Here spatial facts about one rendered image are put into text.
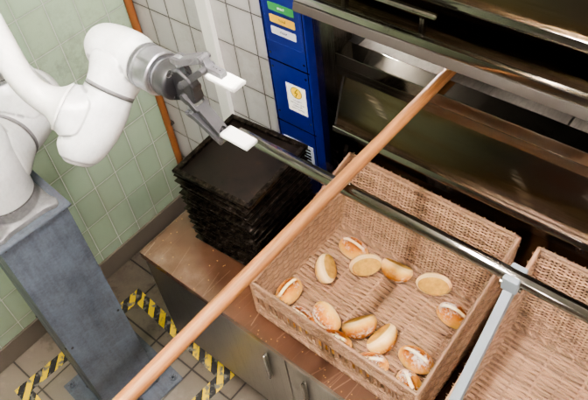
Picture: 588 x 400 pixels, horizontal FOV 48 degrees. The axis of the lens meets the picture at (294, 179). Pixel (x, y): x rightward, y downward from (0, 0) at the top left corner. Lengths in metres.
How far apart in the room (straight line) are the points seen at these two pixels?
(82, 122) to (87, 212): 1.37
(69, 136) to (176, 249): 0.90
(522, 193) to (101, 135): 0.99
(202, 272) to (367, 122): 0.70
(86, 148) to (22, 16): 0.94
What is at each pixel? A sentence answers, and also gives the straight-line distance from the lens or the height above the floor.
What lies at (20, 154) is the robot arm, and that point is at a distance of 1.77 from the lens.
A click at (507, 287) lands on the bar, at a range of 1.34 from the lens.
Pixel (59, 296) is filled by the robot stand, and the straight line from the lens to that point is 2.02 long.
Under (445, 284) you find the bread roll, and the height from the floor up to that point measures 0.64.
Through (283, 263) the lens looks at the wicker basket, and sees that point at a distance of 1.95.
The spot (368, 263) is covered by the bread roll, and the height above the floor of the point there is 0.64.
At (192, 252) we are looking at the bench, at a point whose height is 0.58.
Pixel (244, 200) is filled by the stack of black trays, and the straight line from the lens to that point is 1.83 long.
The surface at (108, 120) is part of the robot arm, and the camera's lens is 1.35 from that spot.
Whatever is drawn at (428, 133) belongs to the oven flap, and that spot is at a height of 1.03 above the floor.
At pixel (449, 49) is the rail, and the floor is 1.43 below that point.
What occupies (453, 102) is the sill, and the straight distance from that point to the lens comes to 1.65.
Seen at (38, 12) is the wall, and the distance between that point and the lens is 2.26.
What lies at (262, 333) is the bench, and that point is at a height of 0.58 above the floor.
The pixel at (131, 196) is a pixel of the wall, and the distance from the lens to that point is 2.81.
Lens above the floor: 2.25
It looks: 47 degrees down
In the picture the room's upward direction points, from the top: 9 degrees counter-clockwise
